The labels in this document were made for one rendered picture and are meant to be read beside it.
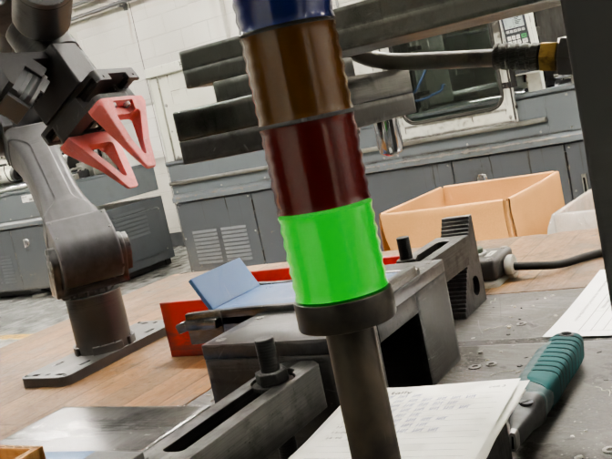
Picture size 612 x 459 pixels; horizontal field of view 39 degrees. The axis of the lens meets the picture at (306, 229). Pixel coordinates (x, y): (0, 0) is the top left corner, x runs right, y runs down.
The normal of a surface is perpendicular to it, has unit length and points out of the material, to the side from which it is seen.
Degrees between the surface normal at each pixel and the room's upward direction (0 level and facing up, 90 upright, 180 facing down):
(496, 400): 1
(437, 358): 90
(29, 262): 90
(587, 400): 0
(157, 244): 90
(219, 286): 60
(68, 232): 38
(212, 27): 90
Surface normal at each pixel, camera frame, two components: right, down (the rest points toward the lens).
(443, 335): 0.85, -0.11
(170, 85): -0.53, 0.22
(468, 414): -0.23, -0.96
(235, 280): 0.64, -0.58
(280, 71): -0.35, -0.05
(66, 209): 0.10, -0.75
